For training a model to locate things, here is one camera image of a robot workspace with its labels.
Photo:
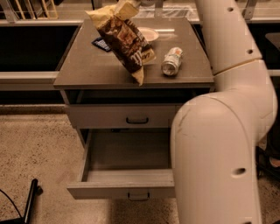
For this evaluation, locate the brown chip bag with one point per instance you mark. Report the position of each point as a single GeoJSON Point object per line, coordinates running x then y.
{"type": "Point", "coordinates": [113, 22]}

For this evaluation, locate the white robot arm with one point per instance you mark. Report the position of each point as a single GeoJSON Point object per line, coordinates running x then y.
{"type": "Point", "coordinates": [214, 136]}

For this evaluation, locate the closed grey top drawer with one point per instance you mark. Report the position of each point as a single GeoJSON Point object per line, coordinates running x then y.
{"type": "Point", "coordinates": [121, 116]}

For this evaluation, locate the grey drawer cabinet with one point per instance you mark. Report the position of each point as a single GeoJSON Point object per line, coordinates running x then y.
{"type": "Point", "coordinates": [91, 76]}

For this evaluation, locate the open grey middle drawer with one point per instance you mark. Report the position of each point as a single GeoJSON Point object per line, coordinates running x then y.
{"type": "Point", "coordinates": [132, 164]}

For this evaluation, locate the crushed white soda can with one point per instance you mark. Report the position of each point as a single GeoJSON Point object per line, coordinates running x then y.
{"type": "Point", "coordinates": [172, 61]}

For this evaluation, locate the white bowl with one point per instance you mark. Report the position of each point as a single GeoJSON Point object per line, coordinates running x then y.
{"type": "Point", "coordinates": [149, 34]}

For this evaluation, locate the dark blue snack bar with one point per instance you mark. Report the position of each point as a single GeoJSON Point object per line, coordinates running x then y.
{"type": "Point", "coordinates": [101, 44]}

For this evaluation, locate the black stand leg left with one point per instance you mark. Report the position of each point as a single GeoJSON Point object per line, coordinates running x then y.
{"type": "Point", "coordinates": [35, 190]}

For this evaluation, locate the black shoe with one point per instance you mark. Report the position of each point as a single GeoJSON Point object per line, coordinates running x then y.
{"type": "Point", "coordinates": [263, 164]}

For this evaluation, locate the wooden rack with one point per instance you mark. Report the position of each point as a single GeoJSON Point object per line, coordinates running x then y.
{"type": "Point", "coordinates": [33, 9]}

